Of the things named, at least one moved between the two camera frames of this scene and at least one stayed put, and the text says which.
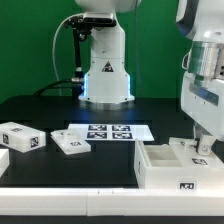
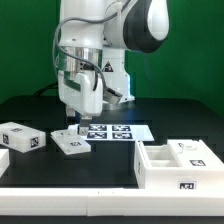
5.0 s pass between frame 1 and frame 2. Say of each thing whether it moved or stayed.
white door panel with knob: stayed
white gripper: moved
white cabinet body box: stayed
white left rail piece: stayed
